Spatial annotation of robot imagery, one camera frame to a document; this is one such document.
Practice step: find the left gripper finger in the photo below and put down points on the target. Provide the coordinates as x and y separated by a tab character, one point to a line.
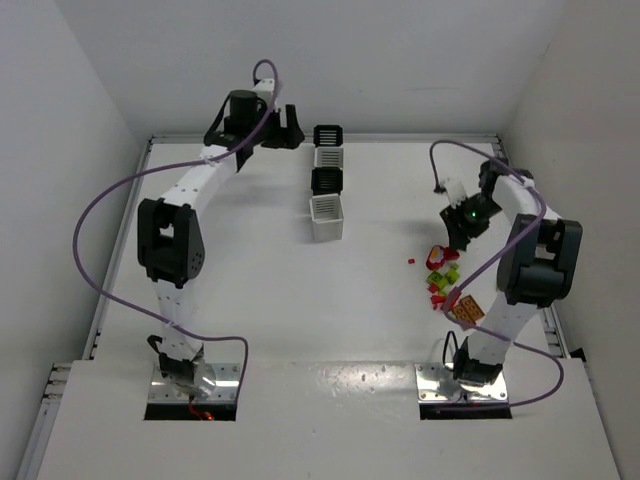
291	117
284	139

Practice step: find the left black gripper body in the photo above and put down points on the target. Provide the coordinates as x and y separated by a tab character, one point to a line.
282	136

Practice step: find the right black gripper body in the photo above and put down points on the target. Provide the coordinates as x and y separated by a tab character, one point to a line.
458	228

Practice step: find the orange lego plate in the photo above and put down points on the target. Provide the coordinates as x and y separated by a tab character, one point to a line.
468	310

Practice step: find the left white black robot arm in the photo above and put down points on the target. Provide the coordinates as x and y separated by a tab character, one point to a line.
170	246

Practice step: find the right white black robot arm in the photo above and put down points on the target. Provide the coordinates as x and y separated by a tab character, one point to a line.
535	268

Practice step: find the red square lego brick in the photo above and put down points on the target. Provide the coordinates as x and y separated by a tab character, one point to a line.
451	254

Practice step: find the red white flower lego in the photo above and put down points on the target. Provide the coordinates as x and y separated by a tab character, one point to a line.
436	258

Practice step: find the far black slatted container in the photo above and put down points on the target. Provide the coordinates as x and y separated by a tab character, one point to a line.
328	136

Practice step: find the black slatted container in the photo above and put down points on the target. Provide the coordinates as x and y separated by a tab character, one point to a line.
326	180
328	136

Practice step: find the lime green printed lego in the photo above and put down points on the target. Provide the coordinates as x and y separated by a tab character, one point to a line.
436	282

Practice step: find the far white slatted container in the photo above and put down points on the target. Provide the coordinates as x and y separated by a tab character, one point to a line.
329	157

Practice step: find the white slatted container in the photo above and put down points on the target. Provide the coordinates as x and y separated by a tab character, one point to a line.
327	217
329	157

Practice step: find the near black slatted container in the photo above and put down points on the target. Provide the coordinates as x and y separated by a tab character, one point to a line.
326	180

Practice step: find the long red lego brick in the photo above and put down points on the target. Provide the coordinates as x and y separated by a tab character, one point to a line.
451	299

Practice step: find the small red lego piece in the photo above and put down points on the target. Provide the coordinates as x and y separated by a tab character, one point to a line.
438	300

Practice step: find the near white slatted container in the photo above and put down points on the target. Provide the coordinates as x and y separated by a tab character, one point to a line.
327	217

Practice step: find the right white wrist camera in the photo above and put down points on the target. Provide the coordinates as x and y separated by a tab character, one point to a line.
454	190

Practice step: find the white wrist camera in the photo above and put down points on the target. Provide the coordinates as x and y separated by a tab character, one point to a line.
454	190
266	89

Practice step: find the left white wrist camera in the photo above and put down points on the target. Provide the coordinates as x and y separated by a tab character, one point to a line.
266	89

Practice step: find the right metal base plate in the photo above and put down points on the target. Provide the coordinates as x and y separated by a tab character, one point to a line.
435	385

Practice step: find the metal base plate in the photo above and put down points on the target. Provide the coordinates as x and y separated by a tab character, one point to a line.
435	385
215	383

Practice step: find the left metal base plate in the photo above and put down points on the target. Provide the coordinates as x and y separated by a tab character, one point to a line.
215	383

